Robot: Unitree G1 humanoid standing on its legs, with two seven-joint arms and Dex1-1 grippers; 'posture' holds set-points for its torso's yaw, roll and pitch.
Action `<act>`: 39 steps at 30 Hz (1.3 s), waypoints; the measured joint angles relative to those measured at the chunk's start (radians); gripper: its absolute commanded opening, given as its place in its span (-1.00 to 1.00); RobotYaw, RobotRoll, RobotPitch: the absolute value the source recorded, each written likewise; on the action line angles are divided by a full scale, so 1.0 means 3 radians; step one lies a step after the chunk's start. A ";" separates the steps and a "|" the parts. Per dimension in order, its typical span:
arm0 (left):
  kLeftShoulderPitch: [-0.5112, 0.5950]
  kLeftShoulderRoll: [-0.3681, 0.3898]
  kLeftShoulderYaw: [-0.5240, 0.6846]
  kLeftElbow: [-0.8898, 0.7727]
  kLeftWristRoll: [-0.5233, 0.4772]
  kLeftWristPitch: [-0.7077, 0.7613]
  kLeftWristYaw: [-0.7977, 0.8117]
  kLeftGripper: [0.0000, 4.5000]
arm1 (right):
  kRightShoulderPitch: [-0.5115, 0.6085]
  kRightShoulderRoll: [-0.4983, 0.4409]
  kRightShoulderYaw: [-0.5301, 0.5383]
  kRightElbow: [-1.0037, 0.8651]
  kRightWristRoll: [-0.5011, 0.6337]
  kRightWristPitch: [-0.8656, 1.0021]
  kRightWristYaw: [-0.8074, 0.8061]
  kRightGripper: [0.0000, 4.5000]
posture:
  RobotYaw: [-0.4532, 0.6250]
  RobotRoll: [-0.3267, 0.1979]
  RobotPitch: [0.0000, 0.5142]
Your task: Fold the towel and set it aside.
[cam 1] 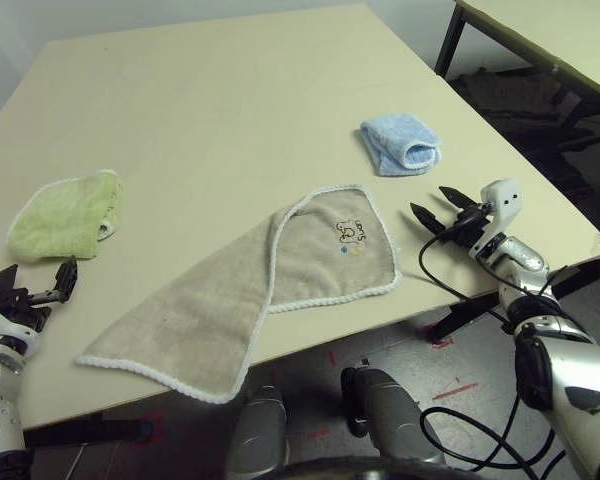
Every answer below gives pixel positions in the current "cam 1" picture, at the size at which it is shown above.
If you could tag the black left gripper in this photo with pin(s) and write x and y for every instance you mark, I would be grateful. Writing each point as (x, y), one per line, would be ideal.
(27, 307)

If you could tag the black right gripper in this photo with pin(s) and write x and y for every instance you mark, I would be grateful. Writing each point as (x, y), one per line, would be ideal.
(472, 230)

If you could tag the beige towel with white trim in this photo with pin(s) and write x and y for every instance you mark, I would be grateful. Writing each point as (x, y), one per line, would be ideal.
(205, 310)

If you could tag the green folded towel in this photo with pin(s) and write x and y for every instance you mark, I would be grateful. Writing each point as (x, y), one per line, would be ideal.
(60, 220)

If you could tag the blue folded towel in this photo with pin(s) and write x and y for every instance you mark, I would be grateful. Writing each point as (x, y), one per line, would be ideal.
(395, 135)

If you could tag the black table leg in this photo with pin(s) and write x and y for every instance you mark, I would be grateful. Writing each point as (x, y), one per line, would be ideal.
(460, 320)
(90, 432)

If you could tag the silver robot left leg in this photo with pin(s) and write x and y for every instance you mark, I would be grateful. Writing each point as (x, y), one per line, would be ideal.
(257, 440)

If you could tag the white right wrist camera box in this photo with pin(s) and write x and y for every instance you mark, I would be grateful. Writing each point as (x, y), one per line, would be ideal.
(505, 197)

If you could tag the beige table with black frame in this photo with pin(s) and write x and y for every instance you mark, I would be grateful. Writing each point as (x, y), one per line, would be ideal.
(555, 25)

